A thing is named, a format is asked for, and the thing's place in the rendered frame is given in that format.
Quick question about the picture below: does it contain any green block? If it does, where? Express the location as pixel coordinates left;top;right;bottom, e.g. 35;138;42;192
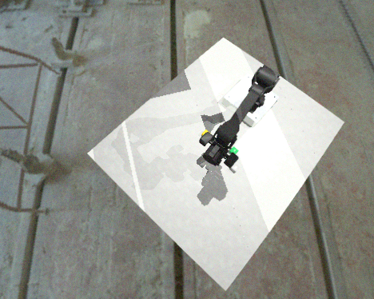
229;147;239;154

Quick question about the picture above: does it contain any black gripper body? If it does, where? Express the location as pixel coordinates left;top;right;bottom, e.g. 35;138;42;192
199;132;239;168

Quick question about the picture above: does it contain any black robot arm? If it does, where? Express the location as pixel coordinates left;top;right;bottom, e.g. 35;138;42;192
202;65;280;166

